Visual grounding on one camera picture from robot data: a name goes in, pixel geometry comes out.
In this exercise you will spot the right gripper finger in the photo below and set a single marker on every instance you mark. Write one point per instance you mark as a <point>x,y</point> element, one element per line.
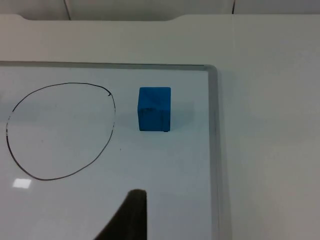
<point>132,217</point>

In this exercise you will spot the blue cube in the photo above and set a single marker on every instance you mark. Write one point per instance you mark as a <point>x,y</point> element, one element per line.
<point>153,110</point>

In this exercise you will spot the grey-framed whiteboard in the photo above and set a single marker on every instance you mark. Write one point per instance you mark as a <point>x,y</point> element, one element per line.
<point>100,150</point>

